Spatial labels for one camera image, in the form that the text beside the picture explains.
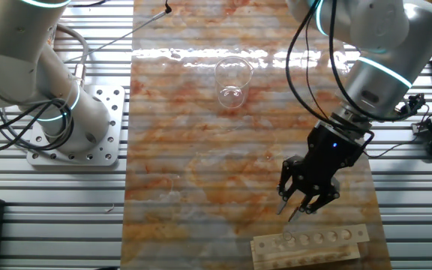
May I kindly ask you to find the thin grey cable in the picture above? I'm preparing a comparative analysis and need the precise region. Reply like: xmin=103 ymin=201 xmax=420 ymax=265
xmin=64 ymin=1 xmax=173 ymax=65

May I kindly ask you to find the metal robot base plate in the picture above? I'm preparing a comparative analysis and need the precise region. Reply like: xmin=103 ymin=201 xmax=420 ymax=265
xmin=26 ymin=84 xmax=126 ymax=168

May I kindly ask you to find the thin black cable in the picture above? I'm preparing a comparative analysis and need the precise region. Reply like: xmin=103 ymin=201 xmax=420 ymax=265
xmin=364 ymin=104 xmax=431 ymax=158

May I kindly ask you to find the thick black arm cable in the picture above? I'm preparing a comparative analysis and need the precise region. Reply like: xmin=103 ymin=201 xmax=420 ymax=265
xmin=327 ymin=0 xmax=408 ymax=123
xmin=285 ymin=0 xmax=375 ymax=151

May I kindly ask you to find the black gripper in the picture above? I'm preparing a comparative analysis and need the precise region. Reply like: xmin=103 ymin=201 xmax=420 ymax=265
xmin=277 ymin=121 xmax=369 ymax=223

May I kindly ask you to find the orange marble pattern mat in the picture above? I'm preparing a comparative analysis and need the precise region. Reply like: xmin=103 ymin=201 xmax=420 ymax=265
xmin=120 ymin=0 xmax=392 ymax=270

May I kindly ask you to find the grey robot power cable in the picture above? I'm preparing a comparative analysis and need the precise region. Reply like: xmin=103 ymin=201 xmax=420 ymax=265
xmin=55 ymin=22 xmax=90 ymax=88

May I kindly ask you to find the clear glass beaker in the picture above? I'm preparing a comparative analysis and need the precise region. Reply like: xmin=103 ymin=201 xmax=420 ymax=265
xmin=213 ymin=55 xmax=254 ymax=110

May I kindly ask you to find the clear glass test tube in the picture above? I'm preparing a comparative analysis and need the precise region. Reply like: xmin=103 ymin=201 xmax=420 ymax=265
xmin=281 ymin=230 xmax=296 ymax=248

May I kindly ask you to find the wooden test tube rack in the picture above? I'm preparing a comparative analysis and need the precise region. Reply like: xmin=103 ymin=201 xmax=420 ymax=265
xmin=250 ymin=223 xmax=371 ymax=270

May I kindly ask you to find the black cable bundle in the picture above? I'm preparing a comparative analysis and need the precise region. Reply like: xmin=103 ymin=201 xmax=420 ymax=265
xmin=0 ymin=97 xmax=75 ymax=153

